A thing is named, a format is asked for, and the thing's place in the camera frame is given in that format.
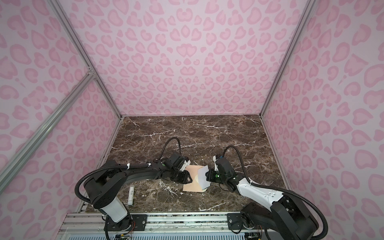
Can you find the aluminium post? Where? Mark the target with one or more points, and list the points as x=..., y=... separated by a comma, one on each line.
x=79, y=46
x=308, y=11

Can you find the left rear aluminium post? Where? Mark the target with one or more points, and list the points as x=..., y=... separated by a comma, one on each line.
x=79, y=46

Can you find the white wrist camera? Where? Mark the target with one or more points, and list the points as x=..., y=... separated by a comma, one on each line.
x=218, y=163
x=185, y=164

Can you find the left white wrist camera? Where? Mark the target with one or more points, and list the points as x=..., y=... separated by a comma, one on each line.
x=185, y=164

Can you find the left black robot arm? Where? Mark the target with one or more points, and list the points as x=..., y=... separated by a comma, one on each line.
x=101, y=187

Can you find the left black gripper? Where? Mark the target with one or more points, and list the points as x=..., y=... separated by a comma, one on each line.
x=185, y=179

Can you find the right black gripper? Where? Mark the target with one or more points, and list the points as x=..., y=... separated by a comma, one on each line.
x=210, y=178

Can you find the white glue stick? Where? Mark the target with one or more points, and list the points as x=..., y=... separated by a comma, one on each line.
x=131, y=195

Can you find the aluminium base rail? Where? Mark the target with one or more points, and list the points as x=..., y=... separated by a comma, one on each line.
x=165, y=226

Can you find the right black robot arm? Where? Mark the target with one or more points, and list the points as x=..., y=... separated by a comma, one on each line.
x=278, y=210

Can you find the right rear aluminium post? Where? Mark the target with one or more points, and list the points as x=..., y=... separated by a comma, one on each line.
x=308, y=11

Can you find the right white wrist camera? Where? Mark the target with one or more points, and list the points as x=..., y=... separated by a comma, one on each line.
x=218, y=163

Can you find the green floral letter paper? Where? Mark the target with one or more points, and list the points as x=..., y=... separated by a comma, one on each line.
x=202, y=178

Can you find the aluminium frame diagonal bar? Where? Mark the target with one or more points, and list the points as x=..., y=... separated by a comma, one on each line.
x=28, y=149

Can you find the pink envelope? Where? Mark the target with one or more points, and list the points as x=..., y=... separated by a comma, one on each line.
x=194, y=186

